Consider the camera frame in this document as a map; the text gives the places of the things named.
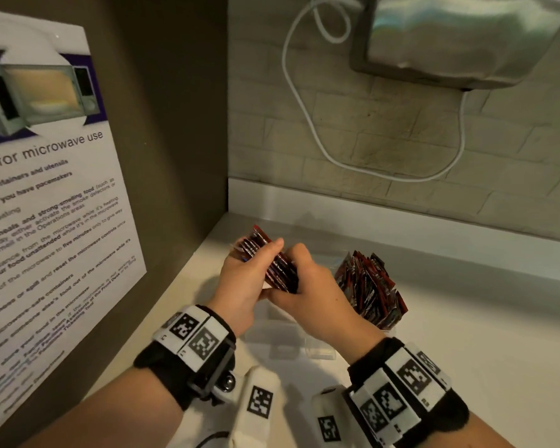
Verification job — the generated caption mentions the person's left hand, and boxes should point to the person's left hand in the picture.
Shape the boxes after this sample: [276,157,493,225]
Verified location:
[207,238,285,338]

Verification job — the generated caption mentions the clear plastic holder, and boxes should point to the clear plastic holder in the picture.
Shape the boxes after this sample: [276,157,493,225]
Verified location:
[240,256,398,362]

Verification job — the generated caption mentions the microwave notice poster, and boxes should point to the microwave notice poster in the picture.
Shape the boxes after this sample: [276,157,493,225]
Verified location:
[0,8,148,445]

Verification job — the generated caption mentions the black wrist strap white markers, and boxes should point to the black wrist strap white markers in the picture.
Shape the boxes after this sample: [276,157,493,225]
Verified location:
[347,338,469,448]
[133,305,238,411]

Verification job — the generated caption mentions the white marker camera housing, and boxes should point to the white marker camera housing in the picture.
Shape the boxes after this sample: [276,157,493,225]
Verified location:
[310,386,357,448]
[228,366,282,448]

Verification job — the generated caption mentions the red sachets standing in holder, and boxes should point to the red sachets standing in holder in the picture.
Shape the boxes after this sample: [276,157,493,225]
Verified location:
[334,251,408,330]

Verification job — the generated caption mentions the person's left forearm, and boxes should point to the person's left forearm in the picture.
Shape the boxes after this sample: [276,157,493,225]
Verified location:
[21,368,187,448]

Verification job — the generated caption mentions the bundle of red sachets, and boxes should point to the bundle of red sachets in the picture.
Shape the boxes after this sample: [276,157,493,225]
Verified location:
[233,225,300,294]

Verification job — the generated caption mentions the thin black cable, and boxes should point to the thin black cable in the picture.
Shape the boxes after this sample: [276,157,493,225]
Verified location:
[204,430,232,448]

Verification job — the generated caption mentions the person's right hand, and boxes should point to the person's right hand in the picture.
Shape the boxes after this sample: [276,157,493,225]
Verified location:
[261,243,385,364]

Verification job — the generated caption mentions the white power cable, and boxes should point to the white power cable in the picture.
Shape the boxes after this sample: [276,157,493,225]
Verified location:
[282,0,470,183]

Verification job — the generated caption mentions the stainless steel appliance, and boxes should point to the stainless steel appliance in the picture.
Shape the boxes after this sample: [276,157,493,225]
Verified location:
[349,0,560,92]

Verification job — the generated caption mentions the person's right forearm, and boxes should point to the person's right forearm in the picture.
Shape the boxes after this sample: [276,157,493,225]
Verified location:
[448,409,515,448]

